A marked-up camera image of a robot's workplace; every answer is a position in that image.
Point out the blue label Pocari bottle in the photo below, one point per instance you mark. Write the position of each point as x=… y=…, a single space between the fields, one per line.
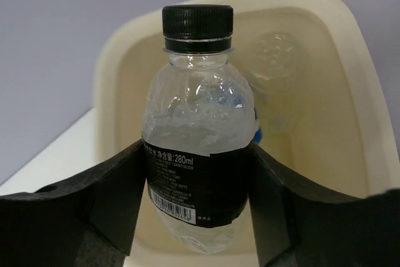
x=258 y=131

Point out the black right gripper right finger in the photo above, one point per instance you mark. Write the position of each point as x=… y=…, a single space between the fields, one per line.
x=297 y=222

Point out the small black label bottle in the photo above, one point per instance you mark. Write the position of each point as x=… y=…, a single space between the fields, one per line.
x=198 y=126

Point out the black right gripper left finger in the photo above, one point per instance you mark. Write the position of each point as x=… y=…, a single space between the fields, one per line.
x=88 y=219

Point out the clear ribbed plastic bottle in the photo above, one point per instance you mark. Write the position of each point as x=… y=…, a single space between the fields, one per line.
x=273 y=77

